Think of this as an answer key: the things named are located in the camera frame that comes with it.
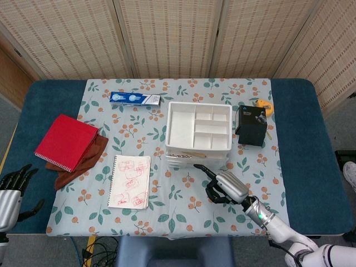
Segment brown cloth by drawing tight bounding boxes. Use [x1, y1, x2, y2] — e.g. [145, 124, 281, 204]
[45, 132, 110, 191]

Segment black cardboard box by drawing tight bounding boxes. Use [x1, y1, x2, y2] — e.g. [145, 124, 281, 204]
[234, 105, 268, 147]

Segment clear plastic storage box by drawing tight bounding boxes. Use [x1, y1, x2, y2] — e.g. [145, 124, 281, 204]
[165, 151, 230, 169]

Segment red spiral notebook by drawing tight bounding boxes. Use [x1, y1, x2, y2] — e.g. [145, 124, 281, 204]
[34, 113, 100, 173]

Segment blue padded chair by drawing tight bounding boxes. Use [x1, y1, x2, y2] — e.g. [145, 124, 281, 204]
[115, 235, 236, 267]

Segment yellow tape measure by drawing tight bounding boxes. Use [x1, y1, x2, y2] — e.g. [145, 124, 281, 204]
[255, 99, 274, 139]

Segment wooden door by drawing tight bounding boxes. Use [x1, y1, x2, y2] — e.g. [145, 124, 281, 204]
[0, 46, 34, 110]

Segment blue white toothpaste box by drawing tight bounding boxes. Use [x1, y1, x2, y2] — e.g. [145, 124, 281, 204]
[109, 91, 162, 108]

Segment white drawer organizer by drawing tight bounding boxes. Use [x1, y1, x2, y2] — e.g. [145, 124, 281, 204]
[165, 101, 233, 170]

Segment black cables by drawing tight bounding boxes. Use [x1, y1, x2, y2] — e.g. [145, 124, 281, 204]
[81, 235, 121, 267]

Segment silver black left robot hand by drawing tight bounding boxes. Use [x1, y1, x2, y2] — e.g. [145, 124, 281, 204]
[0, 164, 45, 232]

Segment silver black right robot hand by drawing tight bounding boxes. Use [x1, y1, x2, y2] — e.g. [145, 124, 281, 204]
[194, 163, 250, 206]

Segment blue table cover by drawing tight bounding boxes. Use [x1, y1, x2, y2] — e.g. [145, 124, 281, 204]
[0, 79, 352, 238]

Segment woven bamboo screen panel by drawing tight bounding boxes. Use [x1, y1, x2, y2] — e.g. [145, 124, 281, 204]
[210, 0, 325, 79]
[0, 0, 135, 81]
[113, 0, 225, 79]
[274, 0, 356, 113]

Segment white notebook with red drawings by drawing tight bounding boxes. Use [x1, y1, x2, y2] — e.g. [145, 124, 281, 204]
[107, 155, 152, 210]

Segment white shoe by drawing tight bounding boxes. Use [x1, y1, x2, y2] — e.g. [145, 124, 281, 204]
[342, 162, 356, 193]

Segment floral print tablecloth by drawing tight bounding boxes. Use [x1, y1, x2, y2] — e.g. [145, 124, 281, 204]
[45, 78, 291, 240]

